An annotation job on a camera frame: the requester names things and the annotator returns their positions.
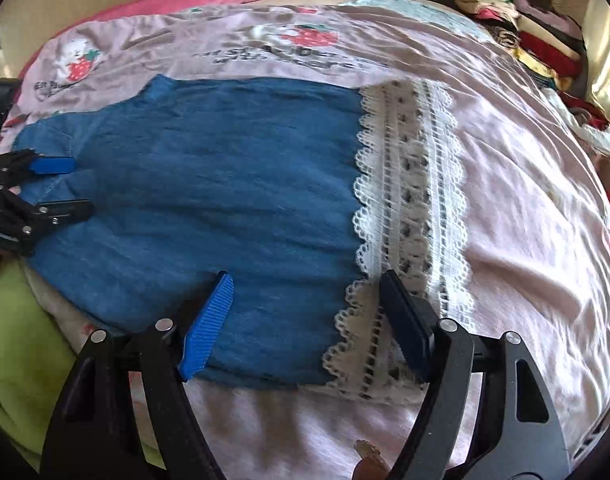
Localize green blanket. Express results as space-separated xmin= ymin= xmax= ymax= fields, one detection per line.
xmin=0 ymin=259 xmax=166 ymax=470

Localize light blue crochet cloth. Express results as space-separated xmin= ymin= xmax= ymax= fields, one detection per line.
xmin=348 ymin=0 xmax=493 ymax=42

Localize blue denim lace-trimmed pants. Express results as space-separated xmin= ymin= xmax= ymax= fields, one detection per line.
xmin=14 ymin=76 xmax=472 ymax=402

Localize pink strawberry print bedsheet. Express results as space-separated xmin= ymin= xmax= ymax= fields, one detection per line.
xmin=0 ymin=3 xmax=610 ymax=479

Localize stack of folded clothes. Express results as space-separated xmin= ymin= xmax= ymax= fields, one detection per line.
xmin=454 ymin=0 xmax=610 ymax=157

